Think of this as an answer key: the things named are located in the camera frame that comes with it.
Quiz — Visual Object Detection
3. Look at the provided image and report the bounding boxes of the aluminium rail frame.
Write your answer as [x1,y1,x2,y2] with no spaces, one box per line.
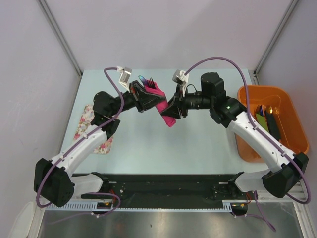
[255,183,304,202]

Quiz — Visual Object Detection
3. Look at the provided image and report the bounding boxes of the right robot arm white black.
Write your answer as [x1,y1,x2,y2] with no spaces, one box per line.
[161,70,308,199]

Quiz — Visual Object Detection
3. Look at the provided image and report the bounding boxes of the left aluminium corner post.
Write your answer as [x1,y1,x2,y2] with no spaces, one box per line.
[36,0,83,78]

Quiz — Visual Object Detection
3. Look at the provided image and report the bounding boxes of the pink paper napkin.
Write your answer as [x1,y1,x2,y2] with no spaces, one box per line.
[145,82,176,127]

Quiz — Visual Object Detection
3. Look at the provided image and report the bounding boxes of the green napkin in basin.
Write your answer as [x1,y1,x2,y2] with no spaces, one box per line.
[255,113,269,132]

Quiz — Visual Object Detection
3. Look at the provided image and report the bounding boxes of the black fork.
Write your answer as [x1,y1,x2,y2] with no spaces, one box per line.
[147,78,156,89]

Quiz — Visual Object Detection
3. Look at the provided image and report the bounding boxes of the floral cloth mat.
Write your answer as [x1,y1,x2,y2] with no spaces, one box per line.
[73,104,113,154]

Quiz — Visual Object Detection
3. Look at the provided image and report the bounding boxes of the black napkin in basin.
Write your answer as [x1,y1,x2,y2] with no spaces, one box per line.
[265,112,281,141]

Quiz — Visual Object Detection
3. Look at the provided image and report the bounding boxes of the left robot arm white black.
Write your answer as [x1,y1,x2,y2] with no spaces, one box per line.
[34,81,166,208]

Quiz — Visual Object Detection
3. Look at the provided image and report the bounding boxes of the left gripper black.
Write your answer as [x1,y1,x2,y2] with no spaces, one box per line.
[109,81,166,117]

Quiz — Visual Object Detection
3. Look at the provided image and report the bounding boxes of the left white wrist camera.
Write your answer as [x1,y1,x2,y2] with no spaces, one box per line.
[117,66,132,91]

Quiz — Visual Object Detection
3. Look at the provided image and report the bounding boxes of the white cable duct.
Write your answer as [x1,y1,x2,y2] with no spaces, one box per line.
[46,201,232,212]

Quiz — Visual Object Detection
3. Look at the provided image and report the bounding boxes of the aluminium corner post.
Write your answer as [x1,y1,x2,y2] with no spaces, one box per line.
[253,0,301,77]
[36,0,83,78]

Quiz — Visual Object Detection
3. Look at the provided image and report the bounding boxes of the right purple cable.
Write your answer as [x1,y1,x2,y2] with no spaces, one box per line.
[183,57,312,233]

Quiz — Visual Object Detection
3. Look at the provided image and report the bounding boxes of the right aluminium corner post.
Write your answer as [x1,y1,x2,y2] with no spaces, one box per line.
[253,0,301,77]

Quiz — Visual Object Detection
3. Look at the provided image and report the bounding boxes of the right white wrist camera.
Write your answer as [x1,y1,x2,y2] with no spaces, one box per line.
[172,69,189,92]

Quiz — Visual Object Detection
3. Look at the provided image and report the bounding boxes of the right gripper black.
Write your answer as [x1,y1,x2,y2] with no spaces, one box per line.
[160,85,213,120]

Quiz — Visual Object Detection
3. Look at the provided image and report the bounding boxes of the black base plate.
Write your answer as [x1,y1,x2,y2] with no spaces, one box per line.
[81,173,254,210]

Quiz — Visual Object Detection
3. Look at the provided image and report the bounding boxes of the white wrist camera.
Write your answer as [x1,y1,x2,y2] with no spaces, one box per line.
[172,69,189,92]
[117,66,132,91]

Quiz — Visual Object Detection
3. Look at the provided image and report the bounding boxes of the orange plastic basin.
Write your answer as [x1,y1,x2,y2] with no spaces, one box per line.
[235,85,309,163]

